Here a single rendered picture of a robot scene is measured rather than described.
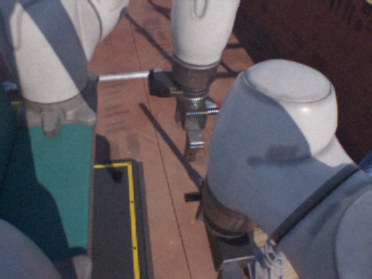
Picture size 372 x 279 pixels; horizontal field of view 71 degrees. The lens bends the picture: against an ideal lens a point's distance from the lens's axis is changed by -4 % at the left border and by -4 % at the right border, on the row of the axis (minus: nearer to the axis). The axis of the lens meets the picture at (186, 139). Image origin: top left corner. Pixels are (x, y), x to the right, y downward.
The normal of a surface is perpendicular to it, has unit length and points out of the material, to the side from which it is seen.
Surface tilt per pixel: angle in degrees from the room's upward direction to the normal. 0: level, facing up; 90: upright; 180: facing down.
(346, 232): 52
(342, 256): 56
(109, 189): 0
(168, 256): 0
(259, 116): 68
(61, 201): 0
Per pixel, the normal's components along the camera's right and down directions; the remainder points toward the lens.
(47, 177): 0.10, -0.66
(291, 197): -0.50, -0.01
